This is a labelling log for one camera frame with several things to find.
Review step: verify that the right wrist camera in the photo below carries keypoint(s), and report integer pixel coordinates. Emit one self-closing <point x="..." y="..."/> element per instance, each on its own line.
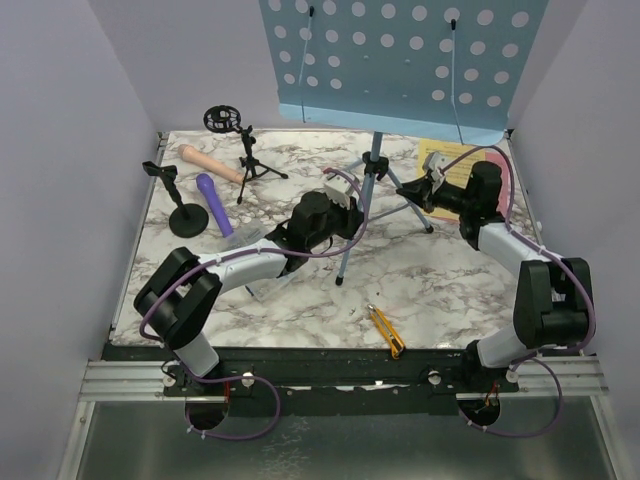
<point x="434" y="167"/>

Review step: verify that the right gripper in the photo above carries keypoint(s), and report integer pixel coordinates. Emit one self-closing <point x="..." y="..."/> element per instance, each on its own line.
<point x="425" y="188"/>

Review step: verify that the clear plastic screw box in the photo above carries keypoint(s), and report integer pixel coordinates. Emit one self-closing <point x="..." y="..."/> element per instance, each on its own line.
<point x="245" y="235"/>

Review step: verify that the light blue music stand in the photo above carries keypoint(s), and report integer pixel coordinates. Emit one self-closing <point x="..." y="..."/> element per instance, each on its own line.
<point x="443" y="70"/>

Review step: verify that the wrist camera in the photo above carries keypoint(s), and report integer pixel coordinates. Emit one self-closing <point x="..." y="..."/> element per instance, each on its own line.
<point x="434" y="167"/>
<point x="339" y="188"/>

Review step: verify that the beige microphone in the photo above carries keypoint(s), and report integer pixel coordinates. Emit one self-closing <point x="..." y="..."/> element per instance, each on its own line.
<point x="193" y="156"/>

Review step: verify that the pink sheet music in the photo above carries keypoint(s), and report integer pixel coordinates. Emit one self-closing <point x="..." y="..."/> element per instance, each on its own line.
<point x="498" y="159"/>

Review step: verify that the black round-base mic stand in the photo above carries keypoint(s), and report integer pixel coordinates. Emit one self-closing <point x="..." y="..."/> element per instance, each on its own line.
<point x="187" y="220"/>

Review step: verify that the yellow utility knife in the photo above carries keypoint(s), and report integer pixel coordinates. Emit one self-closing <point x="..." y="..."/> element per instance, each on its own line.
<point x="386" y="329"/>

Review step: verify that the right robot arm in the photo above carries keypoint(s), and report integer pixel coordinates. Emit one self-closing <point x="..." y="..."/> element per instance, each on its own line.
<point x="553" y="306"/>

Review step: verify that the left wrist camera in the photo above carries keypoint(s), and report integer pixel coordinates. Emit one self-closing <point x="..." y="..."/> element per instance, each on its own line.
<point x="339" y="188"/>

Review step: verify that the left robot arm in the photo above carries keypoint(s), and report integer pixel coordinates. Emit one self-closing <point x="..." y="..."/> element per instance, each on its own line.
<point x="177" y="299"/>

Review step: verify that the yellow sheet music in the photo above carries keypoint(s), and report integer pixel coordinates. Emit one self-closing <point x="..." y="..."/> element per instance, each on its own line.
<point x="457" y="175"/>

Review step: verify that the purple microphone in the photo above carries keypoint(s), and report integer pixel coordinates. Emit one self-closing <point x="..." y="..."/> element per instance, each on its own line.
<point x="206" y="186"/>

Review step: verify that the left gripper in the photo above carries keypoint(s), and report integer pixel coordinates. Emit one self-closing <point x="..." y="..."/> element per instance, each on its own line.
<point x="352" y="219"/>

